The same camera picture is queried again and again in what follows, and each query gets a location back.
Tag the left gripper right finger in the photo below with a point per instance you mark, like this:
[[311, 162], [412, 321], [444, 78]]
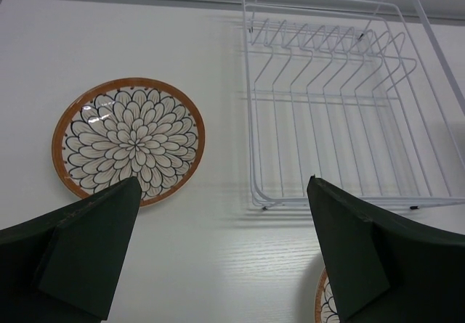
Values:
[[383, 267]]

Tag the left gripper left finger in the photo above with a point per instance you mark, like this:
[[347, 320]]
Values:
[[66, 264]]

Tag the large floral plate orange rim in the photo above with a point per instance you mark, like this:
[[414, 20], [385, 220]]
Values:
[[325, 307]]

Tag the small floral plate orange rim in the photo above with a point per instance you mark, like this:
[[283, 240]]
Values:
[[129, 127]]

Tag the white wire dish rack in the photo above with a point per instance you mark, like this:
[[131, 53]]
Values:
[[357, 92]]

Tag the aluminium table frame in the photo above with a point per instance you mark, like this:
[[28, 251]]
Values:
[[236, 4]]

